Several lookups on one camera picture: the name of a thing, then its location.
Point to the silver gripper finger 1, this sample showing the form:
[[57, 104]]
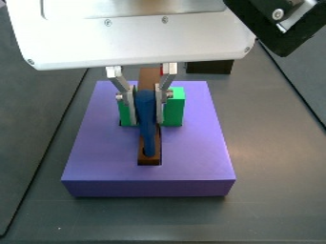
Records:
[[161, 88], [125, 90]]

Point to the brown L-shaped bracket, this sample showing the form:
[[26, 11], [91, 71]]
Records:
[[148, 78]]

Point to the red hexagonal peg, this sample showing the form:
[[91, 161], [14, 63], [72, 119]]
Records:
[[161, 70]]

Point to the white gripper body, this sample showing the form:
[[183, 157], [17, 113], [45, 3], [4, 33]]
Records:
[[68, 34]]

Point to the black U-shaped fixture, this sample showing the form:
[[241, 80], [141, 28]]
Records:
[[209, 67]]

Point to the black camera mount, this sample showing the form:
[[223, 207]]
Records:
[[282, 23]]

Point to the green U-shaped block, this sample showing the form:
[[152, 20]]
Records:
[[172, 110]]

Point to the blue hexagonal peg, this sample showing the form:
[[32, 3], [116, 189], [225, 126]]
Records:
[[144, 103]]

